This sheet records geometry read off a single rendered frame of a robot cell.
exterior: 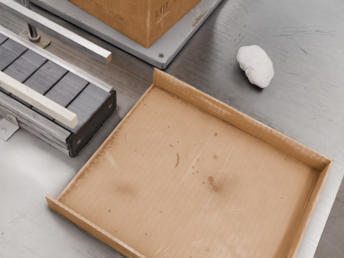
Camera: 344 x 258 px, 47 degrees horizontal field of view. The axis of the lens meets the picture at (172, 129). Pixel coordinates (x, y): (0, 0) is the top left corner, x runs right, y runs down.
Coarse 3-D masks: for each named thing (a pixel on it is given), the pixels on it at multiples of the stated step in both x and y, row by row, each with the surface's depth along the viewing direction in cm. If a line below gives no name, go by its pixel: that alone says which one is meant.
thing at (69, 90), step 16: (0, 48) 60; (16, 48) 60; (0, 64) 58; (16, 64) 58; (32, 64) 59; (48, 64) 59; (32, 80) 57; (48, 80) 57; (64, 80) 58; (80, 80) 58; (16, 96) 55; (48, 96) 56; (64, 96) 56; (80, 96) 56; (96, 96) 57; (80, 112) 55; (64, 128) 55; (80, 128) 54
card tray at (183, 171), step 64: (128, 128) 60; (192, 128) 61; (256, 128) 59; (64, 192) 53; (128, 192) 54; (192, 192) 55; (256, 192) 56; (320, 192) 53; (128, 256) 49; (192, 256) 50; (256, 256) 51
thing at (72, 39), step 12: (0, 0) 54; (12, 12) 54; (24, 12) 53; (36, 24) 53; (48, 24) 52; (60, 36) 52; (72, 36) 51; (84, 48) 51; (96, 48) 51; (108, 60) 51
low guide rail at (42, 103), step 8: (0, 72) 53; (0, 80) 52; (8, 80) 52; (16, 80) 52; (8, 88) 53; (16, 88) 52; (24, 88) 52; (24, 96) 52; (32, 96) 51; (40, 96) 51; (32, 104) 52; (40, 104) 51; (48, 104) 51; (56, 104) 51; (48, 112) 52; (56, 112) 50; (64, 112) 50; (64, 120) 51; (72, 120) 50; (72, 128) 51
